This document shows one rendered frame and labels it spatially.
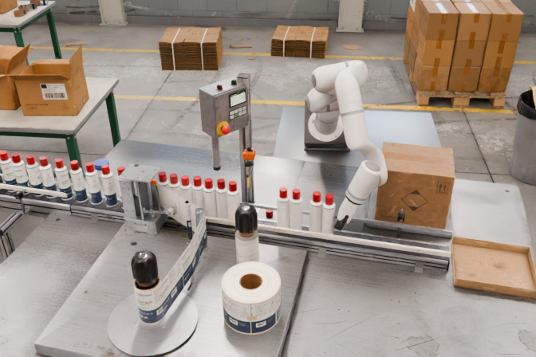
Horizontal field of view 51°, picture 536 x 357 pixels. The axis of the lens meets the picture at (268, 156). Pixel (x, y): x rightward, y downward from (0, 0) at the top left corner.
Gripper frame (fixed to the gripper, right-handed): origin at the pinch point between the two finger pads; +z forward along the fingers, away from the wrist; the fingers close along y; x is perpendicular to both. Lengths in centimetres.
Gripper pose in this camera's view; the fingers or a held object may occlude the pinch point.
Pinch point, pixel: (339, 225)
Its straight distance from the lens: 231.7
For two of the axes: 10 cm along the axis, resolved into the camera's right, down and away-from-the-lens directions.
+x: 9.2, 4.0, -0.2
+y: -2.4, 5.0, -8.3
